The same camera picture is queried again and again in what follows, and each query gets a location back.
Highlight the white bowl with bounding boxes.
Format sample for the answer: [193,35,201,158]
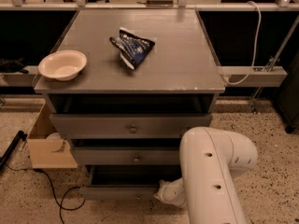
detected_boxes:
[38,50,87,81]

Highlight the cardboard box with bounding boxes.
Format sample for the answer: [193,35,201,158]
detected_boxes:
[27,105,78,169]

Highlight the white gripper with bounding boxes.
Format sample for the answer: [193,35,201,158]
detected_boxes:
[154,178,187,209]

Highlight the grey top drawer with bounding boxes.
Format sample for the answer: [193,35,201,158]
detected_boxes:
[50,114,211,139]

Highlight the white hanging cable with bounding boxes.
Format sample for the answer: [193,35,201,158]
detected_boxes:
[222,0,263,86]

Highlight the grey drawer cabinet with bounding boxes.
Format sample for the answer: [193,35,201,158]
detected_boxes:
[33,8,226,185]

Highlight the blue chip bag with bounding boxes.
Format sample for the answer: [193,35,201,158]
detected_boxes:
[109,27,155,70]

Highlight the black floor cable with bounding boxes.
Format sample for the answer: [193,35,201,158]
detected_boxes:
[6,163,87,224]

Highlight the black pole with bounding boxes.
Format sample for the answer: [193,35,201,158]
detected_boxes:
[0,131,27,171]

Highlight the grey drawer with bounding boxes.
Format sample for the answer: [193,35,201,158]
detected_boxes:
[50,114,211,139]
[72,148,179,165]
[80,165,181,200]

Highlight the black cloth on rail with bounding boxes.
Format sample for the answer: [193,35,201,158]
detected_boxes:
[0,59,29,74]

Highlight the dark cart at right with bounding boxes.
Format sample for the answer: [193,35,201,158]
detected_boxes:
[278,51,299,133]

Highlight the grey middle drawer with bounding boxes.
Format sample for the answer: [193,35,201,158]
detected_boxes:
[72,148,179,165]

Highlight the grey bottom drawer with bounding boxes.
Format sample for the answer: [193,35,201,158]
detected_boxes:
[80,165,181,200]

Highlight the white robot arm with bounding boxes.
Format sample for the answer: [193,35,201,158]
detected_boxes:
[154,127,258,224]

